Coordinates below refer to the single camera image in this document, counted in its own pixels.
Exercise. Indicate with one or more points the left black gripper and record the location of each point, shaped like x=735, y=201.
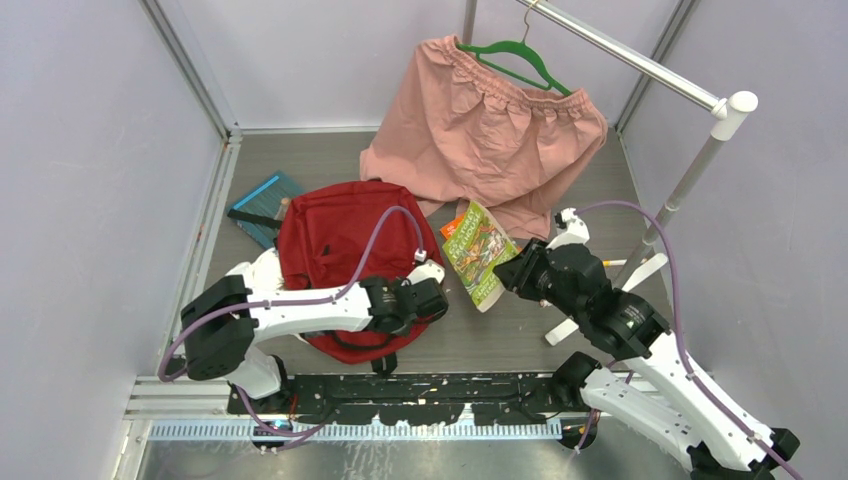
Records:
x=432, y=302

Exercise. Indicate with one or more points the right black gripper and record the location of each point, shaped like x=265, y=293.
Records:
x=517, y=275

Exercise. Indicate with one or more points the green treehouse book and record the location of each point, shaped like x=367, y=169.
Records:
x=479, y=244

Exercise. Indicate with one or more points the red backpack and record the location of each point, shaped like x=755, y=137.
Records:
x=354, y=231

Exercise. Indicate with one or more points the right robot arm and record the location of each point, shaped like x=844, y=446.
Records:
x=708, y=433

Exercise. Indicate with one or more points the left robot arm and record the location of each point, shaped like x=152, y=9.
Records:
x=223, y=326

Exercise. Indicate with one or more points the orange treehouse book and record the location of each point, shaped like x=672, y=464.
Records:
x=450, y=228

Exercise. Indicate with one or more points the pink skirt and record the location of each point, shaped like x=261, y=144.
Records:
x=458, y=132

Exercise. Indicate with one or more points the white crumpled cloth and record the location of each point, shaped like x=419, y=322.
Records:
x=264, y=273

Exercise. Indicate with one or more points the blue book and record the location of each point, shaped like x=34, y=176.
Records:
x=260, y=212

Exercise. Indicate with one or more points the green clothes hanger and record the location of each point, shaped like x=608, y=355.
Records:
x=520, y=50

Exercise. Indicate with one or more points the white clothes rack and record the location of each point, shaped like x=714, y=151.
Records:
x=718, y=232

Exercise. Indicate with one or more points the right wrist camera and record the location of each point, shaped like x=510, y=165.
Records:
x=571, y=229

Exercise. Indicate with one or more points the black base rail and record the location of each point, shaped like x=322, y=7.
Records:
x=493, y=399

